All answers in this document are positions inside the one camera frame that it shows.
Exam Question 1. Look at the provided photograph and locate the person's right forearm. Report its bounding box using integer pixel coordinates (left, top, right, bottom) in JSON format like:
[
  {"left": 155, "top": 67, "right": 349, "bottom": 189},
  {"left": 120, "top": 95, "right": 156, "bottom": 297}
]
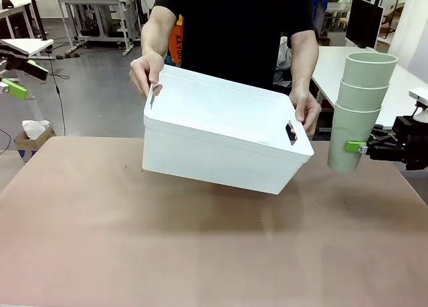
[{"left": 140, "top": 5, "right": 179, "bottom": 59}]

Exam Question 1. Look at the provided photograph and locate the person's right hand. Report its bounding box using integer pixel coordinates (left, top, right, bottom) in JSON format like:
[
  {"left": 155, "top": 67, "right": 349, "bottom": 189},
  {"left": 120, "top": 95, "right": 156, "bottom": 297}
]
[{"left": 128, "top": 50, "right": 166, "bottom": 99}]

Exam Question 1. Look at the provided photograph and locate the person's left hand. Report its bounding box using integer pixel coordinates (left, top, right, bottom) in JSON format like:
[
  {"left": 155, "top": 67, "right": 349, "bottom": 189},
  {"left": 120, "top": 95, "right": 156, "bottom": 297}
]
[{"left": 288, "top": 84, "right": 323, "bottom": 138}]

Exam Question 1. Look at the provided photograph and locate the white table with thin legs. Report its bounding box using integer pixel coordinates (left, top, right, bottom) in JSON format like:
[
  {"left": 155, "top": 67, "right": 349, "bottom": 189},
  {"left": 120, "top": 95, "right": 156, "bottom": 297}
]
[{"left": 0, "top": 38, "right": 55, "bottom": 120}]

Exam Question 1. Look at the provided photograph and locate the black vertical pole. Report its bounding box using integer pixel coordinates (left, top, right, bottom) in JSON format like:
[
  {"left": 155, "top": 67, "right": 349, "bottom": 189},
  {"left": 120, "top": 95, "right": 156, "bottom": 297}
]
[{"left": 27, "top": 0, "right": 48, "bottom": 41}]

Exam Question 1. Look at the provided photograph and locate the blue hanging jacket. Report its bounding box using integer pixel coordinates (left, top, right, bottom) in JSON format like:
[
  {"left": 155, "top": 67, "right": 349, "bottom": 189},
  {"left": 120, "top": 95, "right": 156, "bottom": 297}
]
[{"left": 310, "top": 0, "right": 329, "bottom": 37}]

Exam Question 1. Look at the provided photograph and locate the crumpled white paper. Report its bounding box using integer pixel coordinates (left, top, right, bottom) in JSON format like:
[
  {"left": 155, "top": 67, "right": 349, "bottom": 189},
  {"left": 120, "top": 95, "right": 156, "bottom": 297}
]
[{"left": 21, "top": 119, "right": 51, "bottom": 141}]

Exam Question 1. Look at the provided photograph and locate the white plastic storage basket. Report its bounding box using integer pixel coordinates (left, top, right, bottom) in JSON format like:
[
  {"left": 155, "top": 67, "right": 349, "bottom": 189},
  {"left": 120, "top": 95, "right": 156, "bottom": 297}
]
[{"left": 141, "top": 64, "right": 316, "bottom": 196}]

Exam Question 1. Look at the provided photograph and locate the person's left forearm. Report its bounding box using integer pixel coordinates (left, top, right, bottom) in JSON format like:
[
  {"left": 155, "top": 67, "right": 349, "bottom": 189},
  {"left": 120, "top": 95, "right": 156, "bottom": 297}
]
[{"left": 289, "top": 28, "right": 320, "bottom": 91}]

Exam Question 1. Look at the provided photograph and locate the black t-shirt torso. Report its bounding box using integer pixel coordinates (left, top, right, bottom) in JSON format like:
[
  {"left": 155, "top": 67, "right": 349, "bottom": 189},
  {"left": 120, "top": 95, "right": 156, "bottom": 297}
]
[{"left": 152, "top": 0, "right": 317, "bottom": 96}]

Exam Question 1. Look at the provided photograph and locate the black computer monitor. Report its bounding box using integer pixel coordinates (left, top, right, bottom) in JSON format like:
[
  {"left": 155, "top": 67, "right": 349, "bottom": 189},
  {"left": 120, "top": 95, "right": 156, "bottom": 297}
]
[{"left": 344, "top": 0, "right": 385, "bottom": 50}]

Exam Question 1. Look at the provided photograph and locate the person in orange clothing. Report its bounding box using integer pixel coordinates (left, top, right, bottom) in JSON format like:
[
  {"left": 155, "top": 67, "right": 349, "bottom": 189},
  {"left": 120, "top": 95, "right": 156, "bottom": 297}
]
[{"left": 165, "top": 13, "right": 185, "bottom": 68}]

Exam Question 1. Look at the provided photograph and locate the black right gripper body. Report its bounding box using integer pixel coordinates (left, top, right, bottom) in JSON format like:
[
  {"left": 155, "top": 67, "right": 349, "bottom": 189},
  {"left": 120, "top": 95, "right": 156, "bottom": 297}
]
[{"left": 392, "top": 116, "right": 428, "bottom": 171}]

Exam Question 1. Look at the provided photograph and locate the thin black floor cable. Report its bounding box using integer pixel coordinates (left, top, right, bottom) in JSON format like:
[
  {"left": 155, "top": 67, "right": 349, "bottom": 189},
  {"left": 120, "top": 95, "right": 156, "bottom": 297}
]
[{"left": 47, "top": 52, "right": 70, "bottom": 136}]

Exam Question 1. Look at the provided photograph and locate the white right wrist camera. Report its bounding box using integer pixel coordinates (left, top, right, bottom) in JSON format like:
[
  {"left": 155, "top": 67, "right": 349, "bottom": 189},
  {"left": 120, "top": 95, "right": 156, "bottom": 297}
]
[{"left": 408, "top": 87, "right": 428, "bottom": 122}]

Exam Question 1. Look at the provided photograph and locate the pale green plastic cup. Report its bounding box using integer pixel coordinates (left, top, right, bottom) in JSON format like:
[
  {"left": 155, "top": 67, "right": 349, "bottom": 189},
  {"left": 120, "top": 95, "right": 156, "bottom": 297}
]
[
  {"left": 336, "top": 79, "right": 392, "bottom": 112},
  {"left": 342, "top": 52, "right": 399, "bottom": 90},
  {"left": 326, "top": 100, "right": 383, "bottom": 173}
]

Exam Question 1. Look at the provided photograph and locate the white side table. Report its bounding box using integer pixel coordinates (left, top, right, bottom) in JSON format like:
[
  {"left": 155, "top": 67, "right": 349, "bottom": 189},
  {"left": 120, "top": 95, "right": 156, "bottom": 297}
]
[{"left": 310, "top": 45, "right": 428, "bottom": 142}]

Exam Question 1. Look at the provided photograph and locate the brown cardboard box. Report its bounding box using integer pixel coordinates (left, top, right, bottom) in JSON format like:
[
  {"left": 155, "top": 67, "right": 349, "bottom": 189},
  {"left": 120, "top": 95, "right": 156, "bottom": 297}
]
[{"left": 13, "top": 124, "right": 56, "bottom": 163}]

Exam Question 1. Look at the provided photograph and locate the white grey garment on chair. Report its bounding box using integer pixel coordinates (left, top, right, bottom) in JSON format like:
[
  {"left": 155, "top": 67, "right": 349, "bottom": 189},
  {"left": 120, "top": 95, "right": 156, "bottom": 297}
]
[{"left": 274, "top": 35, "right": 294, "bottom": 86}]

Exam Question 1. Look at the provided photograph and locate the wooden shelf rack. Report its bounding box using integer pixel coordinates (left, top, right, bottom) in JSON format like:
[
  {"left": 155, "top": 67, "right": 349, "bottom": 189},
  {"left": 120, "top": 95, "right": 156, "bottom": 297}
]
[{"left": 377, "top": 0, "right": 408, "bottom": 41}]

